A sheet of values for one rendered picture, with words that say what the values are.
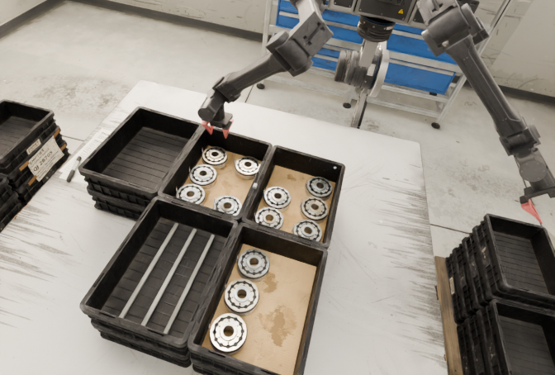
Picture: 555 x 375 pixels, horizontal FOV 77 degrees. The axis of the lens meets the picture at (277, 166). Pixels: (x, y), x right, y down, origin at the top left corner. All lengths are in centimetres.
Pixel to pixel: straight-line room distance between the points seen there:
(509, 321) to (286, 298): 119
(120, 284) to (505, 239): 179
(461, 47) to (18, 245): 151
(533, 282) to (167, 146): 178
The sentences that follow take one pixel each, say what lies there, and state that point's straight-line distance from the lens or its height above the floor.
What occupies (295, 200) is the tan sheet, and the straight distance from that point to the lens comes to 137.
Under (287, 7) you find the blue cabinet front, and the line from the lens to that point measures 303.
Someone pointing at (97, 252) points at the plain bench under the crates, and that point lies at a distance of 144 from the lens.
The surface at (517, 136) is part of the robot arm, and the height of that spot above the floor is 135.
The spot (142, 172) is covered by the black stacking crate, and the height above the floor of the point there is 83.
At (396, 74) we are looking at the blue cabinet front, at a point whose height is 41.
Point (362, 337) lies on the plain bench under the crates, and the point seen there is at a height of 70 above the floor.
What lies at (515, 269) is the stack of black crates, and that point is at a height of 49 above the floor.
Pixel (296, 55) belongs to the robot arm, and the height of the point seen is 146.
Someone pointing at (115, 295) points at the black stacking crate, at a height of 83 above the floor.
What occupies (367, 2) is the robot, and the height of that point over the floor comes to 143.
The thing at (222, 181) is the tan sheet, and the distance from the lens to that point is 140.
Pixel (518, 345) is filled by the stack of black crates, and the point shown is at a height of 38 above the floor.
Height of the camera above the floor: 189
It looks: 46 degrees down
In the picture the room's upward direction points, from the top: 10 degrees clockwise
